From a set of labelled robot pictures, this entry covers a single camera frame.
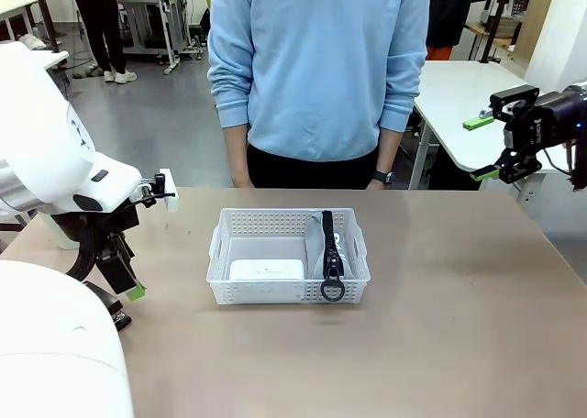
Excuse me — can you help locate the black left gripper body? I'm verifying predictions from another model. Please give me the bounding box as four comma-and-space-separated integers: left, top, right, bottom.
59, 202, 140, 257

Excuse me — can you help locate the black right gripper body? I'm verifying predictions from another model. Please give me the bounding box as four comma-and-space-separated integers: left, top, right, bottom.
504, 83, 587, 156

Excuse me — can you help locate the pale green plastic cup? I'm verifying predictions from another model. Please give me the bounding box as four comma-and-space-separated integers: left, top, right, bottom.
54, 213, 82, 251

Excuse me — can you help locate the black stapler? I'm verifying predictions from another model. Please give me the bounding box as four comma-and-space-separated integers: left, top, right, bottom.
84, 280, 133, 333

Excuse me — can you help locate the white power strip box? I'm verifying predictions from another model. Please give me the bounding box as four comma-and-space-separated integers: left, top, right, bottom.
228, 258, 306, 282

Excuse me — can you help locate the grey CAMPUS pencil case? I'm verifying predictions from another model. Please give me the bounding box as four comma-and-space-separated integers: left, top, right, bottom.
305, 209, 355, 303

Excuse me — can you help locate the person's left forearm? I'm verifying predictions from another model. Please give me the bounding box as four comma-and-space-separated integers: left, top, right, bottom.
374, 126, 407, 174

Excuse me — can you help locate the person's right forearm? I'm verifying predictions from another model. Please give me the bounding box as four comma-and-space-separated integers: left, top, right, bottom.
221, 126, 253, 181

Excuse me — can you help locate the white perforated plastic basket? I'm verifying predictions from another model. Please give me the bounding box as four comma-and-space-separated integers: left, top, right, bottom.
205, 207, 371, 306

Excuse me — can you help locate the black tripod stand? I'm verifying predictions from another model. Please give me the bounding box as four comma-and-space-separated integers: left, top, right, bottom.
478, 0, 514, 66

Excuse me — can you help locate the background person in orange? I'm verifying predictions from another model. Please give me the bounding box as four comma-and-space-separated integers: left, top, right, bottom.
426, 0, 502, 62

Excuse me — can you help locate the small white side table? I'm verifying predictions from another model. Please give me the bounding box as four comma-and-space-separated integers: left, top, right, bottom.
44, 49, 71, 72

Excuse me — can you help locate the person in light blue sweatshirt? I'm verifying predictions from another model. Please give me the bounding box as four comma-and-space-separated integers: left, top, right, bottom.
206, 0, 432, 191

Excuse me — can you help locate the background person in black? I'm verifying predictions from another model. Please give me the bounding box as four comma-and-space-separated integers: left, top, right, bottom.
67, 0, 138, 85

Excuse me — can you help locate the black pole stand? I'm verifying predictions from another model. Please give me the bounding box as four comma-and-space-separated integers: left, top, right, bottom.
30, 0, 64, 55

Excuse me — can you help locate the grey background workbench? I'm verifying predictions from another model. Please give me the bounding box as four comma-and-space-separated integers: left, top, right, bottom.
116, 0, 194, 76

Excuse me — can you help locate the white background desk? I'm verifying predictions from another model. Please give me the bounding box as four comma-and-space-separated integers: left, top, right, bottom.
0, 0, 41, 42

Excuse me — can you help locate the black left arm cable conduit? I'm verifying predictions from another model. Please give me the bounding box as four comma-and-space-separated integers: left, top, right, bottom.
63, 235, 101, 284

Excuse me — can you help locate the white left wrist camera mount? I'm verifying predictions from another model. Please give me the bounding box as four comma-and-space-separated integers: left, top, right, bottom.
138, 167, 181, 214

